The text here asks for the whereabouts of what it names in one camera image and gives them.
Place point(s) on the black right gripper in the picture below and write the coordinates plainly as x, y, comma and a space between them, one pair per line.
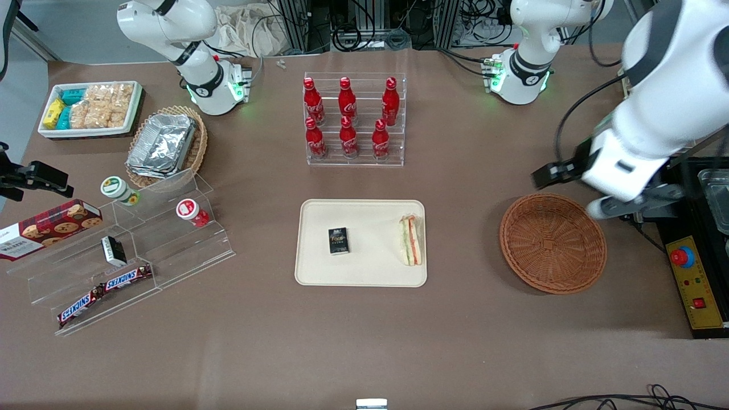
16, 177

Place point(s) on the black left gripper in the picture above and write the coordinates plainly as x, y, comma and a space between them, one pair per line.
576, 162

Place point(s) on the triangle sandwich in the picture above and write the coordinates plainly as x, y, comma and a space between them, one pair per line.
411, 242

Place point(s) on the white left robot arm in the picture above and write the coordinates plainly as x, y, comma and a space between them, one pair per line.
655, 114

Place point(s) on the white rectangular snack tray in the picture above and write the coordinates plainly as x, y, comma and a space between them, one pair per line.
51, 132

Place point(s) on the round brown wicker basket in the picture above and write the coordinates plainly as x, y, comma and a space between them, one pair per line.
552, 245

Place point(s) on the oval tan wicker basket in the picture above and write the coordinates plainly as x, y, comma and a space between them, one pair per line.
199, 148

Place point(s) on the beige plastic tray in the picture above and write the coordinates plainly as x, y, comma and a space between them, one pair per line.
370, 262

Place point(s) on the red tartan cookie box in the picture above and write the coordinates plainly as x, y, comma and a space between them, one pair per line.
45, 230

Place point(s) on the teal snack pack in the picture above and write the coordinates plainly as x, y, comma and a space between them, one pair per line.
64, 118
73, 95

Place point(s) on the green lid white cup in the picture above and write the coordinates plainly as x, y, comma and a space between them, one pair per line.
118, 189

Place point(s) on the yellow snack pack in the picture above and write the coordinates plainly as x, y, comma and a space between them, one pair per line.
53, 113

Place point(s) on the clear rice cracker pack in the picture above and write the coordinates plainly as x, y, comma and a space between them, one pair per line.
85, 115
118, 115
111, 94

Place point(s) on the small black white box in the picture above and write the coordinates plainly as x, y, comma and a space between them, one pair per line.
114, 251

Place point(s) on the clear acrylic stepped shelf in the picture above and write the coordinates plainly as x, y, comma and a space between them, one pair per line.
182, 250
51, 285

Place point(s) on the stack of foil trays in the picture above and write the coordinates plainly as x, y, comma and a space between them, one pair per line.
162, 145

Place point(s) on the brown snickers bar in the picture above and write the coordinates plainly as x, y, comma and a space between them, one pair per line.
126, 278
80, 307

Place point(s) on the red lid white cup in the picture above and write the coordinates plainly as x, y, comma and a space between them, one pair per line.
191, 210

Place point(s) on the red emergency stop button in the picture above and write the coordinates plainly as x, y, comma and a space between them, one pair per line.
682, 257

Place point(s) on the red cola bottle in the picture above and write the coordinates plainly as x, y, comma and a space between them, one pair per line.
380, 143
347, 102
349, 141
315, 142
390, 103
312, 102

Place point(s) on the clear acrylic bottle rack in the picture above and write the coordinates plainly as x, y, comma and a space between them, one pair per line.
364, 159

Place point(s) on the black machine with yellow panel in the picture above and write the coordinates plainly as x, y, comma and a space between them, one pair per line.
700, 285

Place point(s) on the black box with gold print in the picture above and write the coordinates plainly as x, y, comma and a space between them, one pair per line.
339, 241

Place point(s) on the beige cloth bag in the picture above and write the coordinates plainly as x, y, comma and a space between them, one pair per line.
250, 28

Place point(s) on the white box edge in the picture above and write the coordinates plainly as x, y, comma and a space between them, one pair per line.
371, 404

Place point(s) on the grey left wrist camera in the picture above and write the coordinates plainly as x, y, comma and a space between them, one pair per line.
632, 204

